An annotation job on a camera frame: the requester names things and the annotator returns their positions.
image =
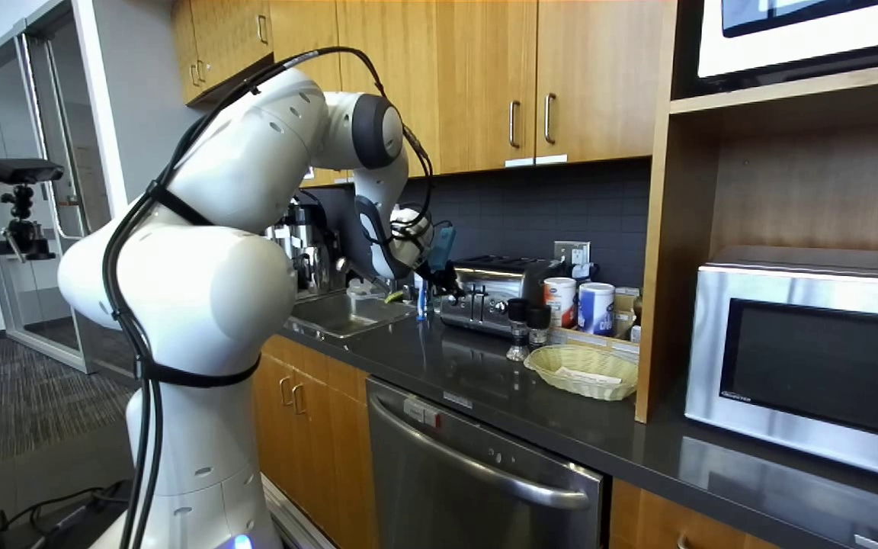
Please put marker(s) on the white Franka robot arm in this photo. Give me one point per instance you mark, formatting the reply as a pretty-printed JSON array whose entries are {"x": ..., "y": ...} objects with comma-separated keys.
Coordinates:
[{"x": 205, "y": 294}]

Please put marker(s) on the white cup with red print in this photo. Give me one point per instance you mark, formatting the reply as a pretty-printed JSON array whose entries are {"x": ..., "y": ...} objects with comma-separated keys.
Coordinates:
[{"x": 558, "y": 300}]

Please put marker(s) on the stainless steel toaster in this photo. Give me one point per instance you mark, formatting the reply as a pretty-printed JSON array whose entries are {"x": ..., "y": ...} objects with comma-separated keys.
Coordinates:
[{"x": 495, "y": 292}]

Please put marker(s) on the yellow green sponge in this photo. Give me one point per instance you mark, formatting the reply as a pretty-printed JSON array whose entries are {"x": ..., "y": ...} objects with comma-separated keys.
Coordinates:
[{"x": 394, "y": 297}]

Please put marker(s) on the stainless steel microwave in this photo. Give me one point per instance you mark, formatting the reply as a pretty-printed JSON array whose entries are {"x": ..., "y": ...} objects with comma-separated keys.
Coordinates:
[{"x": 814, "y": 370}]

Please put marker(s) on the glass partition door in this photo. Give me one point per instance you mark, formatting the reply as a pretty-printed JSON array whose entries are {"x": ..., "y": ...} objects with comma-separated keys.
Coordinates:
[{"x": 43, "y": 294}]

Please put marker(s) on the black slim container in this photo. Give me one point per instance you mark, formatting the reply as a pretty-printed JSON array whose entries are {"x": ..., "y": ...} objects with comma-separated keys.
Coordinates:
[{"x": 539, "y": 294}]

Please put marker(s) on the wooden base cabinet with drawer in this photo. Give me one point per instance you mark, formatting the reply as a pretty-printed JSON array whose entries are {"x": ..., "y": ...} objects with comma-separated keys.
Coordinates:
[{"x": 662, "y": 524}]

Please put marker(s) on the white framed appliance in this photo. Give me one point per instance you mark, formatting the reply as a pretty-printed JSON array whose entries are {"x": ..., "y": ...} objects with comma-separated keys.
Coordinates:
[{"x": 814, "y": 42}]

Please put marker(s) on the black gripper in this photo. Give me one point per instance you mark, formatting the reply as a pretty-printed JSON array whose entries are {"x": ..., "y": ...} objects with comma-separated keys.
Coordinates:
[{"x": 445, "y": 275}]

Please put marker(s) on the black camera on tripod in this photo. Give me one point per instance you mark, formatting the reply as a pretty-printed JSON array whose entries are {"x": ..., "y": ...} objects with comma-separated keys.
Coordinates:
[{"x": 21, "y": 168}]

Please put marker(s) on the yellow plastic container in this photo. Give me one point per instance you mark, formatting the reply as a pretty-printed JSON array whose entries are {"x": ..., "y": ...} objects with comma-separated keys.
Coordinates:
[{"x": 581, "y": 367}]

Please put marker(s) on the stainless steel dishwasher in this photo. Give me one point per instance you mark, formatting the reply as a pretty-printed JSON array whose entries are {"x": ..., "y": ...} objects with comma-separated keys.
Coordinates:
[{"x": 471, "y": 477}]

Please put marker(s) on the stainless steel sink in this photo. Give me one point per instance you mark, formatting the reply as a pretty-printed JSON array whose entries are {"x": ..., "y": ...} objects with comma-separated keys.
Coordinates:
[{"x": 335, "y": 322}]

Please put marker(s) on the white wall outlet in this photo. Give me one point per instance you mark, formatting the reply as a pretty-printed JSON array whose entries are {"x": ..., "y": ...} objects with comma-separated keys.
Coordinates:
[{"x": 572, "y": 254}]

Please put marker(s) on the wooden upper cabinets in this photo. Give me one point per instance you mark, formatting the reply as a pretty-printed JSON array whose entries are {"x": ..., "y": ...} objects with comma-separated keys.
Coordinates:
[{"x": 601, "y": 63}]

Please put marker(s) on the small beige jar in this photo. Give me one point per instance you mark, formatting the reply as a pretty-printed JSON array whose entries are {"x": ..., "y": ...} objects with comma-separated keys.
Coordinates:
[{"x": 625, "y": 308}]

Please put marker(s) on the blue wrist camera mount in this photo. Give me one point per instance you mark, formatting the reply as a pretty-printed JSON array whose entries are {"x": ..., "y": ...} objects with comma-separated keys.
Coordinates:
[{"x": 445, "y": 246}]

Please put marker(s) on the wooden shelf unit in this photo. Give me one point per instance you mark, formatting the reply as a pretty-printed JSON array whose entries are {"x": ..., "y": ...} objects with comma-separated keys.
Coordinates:
[{"x": 677, "y": 202}]

